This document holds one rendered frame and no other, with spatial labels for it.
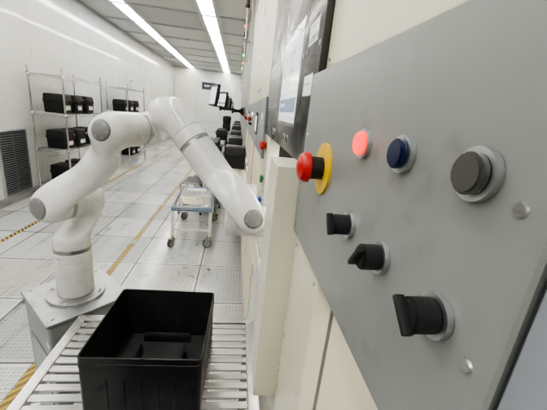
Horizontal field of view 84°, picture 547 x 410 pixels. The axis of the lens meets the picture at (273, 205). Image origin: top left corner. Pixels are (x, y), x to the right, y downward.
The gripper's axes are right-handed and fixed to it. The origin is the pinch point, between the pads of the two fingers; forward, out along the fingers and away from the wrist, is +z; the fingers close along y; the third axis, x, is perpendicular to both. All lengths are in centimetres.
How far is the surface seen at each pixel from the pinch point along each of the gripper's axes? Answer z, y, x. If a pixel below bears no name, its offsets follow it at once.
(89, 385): -59, 21, -34
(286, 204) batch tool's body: -20.0, 26.5, 13.3
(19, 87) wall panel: -311, -387, 29
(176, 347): -44, 0, -43
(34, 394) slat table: -76, 13, -45
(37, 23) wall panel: -310, -440, 117
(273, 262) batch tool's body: -21.2, 26.5, 1.3
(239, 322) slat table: -24, -13, -44
